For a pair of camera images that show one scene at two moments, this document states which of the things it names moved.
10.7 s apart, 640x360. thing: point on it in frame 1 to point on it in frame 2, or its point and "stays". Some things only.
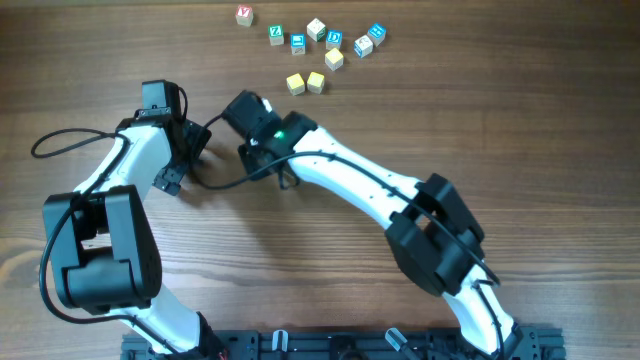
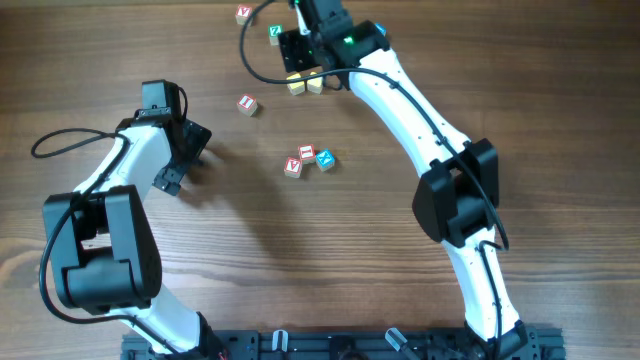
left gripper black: (196, 136) stays
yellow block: (296, 85) stays
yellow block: (315, 82) stays
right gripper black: (255, 167) to (293, 53)
